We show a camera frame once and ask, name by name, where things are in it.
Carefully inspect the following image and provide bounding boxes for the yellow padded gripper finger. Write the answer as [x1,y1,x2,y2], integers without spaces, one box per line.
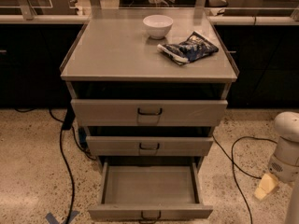
[254,173,279,201]

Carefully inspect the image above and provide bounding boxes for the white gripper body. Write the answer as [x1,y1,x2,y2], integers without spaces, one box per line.
[268,137,299,183]

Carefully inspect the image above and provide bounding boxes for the grey bottom drawer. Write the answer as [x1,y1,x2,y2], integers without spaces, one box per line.
[89,161,212,223]

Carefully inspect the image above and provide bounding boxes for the grey drawer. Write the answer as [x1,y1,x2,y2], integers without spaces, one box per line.
[71,99,227,127]
[86,136,213,157]
[89,161,212,223]

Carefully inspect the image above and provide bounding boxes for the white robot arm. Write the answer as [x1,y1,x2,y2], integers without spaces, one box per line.
[254,112,299,224]

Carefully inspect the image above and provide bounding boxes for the grey metal drawer cabinet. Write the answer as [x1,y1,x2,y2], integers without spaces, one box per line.
[59,7,240,173]

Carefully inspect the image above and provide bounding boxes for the grey middle drawer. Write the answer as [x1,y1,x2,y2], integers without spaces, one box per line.
[86,136,213,157]

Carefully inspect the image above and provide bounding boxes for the grey top drawer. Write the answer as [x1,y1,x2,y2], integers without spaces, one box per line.
[71,99,227,127]

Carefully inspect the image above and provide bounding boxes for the black counter cabinet right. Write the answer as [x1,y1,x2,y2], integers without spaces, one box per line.
[210,17,299,108]

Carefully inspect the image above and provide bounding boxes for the black counter cabinet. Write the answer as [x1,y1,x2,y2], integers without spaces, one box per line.
[0,22,83,108]
[210,17,299,108]

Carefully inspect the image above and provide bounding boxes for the blue white snack bag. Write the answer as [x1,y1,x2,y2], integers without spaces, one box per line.
[157,32,219,65]

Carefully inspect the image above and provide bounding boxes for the white ceramic bowl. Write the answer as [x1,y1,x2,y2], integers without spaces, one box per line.
[143,15,173,39]

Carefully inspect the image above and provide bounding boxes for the black counter cabinet left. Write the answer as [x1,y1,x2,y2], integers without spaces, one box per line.
[0,22,83,108]

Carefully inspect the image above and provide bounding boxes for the black cable right floor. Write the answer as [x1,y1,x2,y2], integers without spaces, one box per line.
[212,134,278,224]

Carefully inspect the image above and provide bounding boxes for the black cable floor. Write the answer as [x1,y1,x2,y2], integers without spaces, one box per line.
[212,134,278,224]
[13,106,94,224]

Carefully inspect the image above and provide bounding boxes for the black cable left floor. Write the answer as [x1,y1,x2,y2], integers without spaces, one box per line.
[13,106,94,224]

